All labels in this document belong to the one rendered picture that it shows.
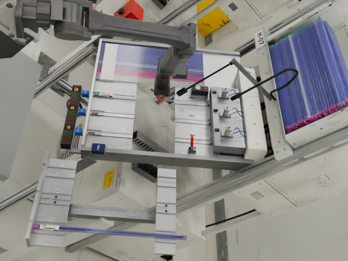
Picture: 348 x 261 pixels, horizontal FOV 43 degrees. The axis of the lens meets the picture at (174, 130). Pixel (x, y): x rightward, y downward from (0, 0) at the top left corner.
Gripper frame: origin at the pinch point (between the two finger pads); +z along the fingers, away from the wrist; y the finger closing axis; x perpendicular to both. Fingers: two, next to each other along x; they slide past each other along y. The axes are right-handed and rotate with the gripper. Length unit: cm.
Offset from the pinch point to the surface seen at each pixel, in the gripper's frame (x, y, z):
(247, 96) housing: -38.6, 1.7, -4.9
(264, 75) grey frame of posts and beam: -45.9, 11.1, -9.5
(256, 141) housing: -40.2, -24.0, -5.1
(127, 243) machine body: 12, -32, 83
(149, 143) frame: 3.8, 1.3, 34.8
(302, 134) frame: -53, -31, -21
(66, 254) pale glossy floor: 44, -38, 87
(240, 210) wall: -73, 43, 172
